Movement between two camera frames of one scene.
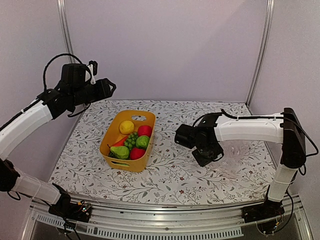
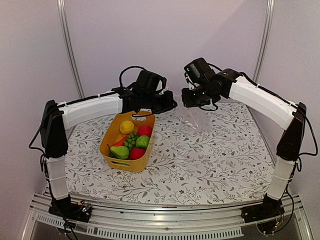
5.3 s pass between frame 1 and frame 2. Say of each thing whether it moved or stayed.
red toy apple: stayed
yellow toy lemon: stayed
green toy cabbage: stayed
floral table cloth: stayed
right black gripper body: moved
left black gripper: moved
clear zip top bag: moved
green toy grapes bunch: stayed
